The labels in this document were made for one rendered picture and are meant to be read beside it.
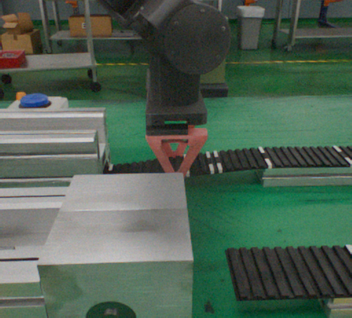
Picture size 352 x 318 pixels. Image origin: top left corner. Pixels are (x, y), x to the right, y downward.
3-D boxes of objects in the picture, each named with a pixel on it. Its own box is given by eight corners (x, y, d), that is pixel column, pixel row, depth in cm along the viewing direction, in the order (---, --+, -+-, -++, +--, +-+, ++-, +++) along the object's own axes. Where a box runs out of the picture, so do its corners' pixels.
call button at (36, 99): (52, 104, 57) (50, 92, 56) (45, 113, 53) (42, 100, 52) (27, 104, 56) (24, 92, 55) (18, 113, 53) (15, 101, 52)
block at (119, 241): (180, 240, 36) (181, 158, 32) (190, 363, 25) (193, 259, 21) (91, 243, 36) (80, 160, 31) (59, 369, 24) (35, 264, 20)
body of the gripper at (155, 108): (146, 130, 37) (143, 60, 34) (148, 99, 46) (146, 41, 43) (207, 129, 38) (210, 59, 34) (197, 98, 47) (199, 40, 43)
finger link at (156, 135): (148, 193, 41) (144, 118, 37) (149, 163, 48) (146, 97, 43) (205, 191, 41) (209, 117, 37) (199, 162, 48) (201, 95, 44)
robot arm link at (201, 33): (140, -85, 34) (81, -15, 36) (159, -109, 24) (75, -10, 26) (218, 9, 39) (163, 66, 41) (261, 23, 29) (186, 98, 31)
